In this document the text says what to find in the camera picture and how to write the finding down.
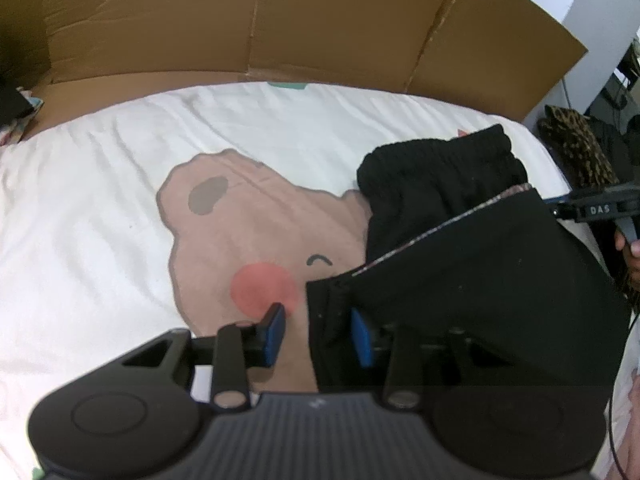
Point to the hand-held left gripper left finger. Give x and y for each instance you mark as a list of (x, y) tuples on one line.
[(276, 335)]

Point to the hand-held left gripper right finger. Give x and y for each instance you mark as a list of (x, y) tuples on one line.
[(362, 335)]

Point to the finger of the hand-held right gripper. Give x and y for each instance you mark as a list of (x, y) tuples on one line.
[(557, 206)]

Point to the black garment with floral lining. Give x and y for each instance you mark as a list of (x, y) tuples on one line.
[(475, 280)]

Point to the black clothes pile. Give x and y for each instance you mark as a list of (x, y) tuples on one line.
[(620, 150)]

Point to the person's right hand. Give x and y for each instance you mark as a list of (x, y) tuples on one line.
[(632, 265)]

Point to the leopard print cloth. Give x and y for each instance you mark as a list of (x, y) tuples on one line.
[(580, 145)]

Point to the white bear-print blanket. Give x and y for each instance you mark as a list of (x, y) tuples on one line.
[(100, 210)]

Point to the brown cardboard sheet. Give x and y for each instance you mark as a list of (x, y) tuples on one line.
[(300, 20)]

